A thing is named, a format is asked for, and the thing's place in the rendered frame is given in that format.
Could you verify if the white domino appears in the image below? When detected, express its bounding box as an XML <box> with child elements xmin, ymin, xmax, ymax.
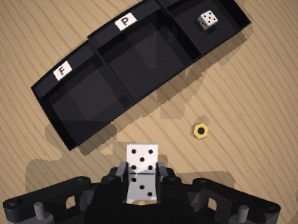
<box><xmin>127</xmin><ymin>143</ymin><xmax>158</xmax><ymax>200</ymax></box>

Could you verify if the yellow hex nut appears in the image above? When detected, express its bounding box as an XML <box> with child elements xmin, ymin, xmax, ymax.
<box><xmin>192</xmin><ymin>122</ymin><xmax>208</xmax><ymax>139</ymax></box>

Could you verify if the black three-compartment bin rack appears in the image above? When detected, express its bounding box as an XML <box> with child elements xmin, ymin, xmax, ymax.
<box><xmin>30</xmin><ymin>0</ymin><xmax>251</xmax><ymax>151</ymax></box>

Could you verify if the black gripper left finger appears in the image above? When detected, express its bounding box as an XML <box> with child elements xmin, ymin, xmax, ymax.
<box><xmin>3</xmin><ymin>162</ymin><xmax>129</xmax><ymax>224</ymax></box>

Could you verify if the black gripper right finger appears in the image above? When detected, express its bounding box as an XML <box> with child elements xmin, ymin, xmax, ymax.
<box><xmin>155</xmin><ymin>162</ymin><xmax>281</xmax><ymax>224</ymax></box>

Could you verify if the grey die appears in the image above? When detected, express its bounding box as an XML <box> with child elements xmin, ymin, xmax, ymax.
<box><xmin>198</xmin><ymin>11</ymin><xmax>218</xmax><ymax>30</ymax></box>

